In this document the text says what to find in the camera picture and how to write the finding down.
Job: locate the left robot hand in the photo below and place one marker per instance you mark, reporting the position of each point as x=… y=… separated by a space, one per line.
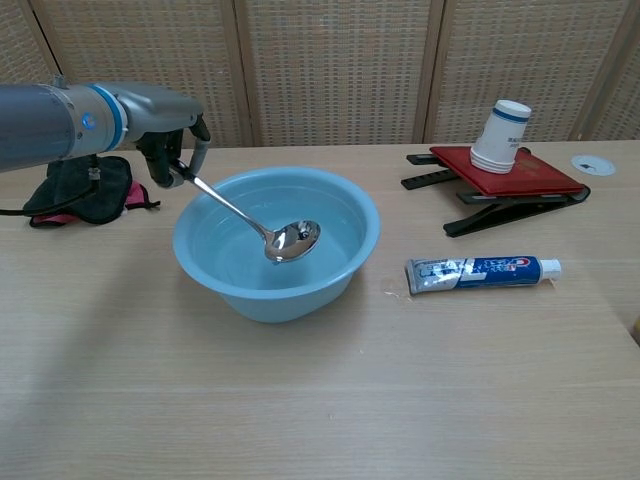
x=155 y=112

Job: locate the stainless steel ladle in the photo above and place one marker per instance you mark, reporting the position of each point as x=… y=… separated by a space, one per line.
x=292 y=242

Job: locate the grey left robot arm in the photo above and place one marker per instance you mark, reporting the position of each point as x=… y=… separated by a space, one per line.
x=45 y=122

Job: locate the light blue plastic basin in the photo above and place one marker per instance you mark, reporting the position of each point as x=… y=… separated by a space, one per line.
x=240 y=295

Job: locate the pink cloth with black trim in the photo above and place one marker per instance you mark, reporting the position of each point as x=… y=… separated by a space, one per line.
x=136 y=196

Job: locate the woven rattan folding screen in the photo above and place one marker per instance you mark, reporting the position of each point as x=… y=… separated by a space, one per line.
x=330 y=70

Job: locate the stack of white paper cups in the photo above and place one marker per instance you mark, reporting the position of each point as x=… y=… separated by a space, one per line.
x=497 y=142

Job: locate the black folding stand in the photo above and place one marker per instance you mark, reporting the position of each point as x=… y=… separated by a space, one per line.
x=500 y=212

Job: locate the blue white toothpaste tube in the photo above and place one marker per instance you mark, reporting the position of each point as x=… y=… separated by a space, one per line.
x=480 y=272

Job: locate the red booklet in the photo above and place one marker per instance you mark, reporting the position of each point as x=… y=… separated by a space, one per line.
x=540 y=175

